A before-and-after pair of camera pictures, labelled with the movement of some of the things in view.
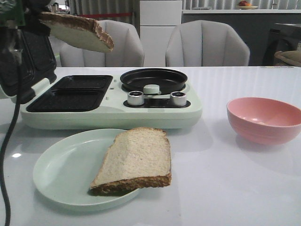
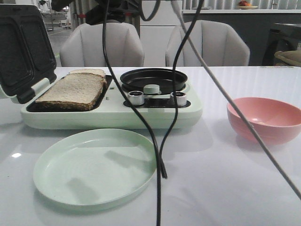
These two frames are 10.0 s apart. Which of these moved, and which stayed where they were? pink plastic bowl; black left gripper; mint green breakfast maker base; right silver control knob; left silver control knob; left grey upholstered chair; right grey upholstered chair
Moved: black left gripper
Stayed: mint green breakfast maker base; pink plastic bowl; right grey upholstered chair; left silver control knob; left grey upholstered chair; right silver control knob
